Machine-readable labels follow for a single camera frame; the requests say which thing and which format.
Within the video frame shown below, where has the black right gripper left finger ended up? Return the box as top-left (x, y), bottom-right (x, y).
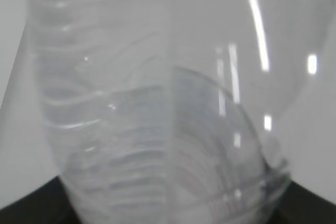
top-left (1, 176), bottom-right (81, 224)

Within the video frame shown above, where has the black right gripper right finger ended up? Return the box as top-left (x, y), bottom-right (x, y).
top-left (268, 182), bottom-right (335, 224)

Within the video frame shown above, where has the Nongfu Spring water bottle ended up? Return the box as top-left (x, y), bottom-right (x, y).
top-left (16, 0), bottom-right (335, 223)

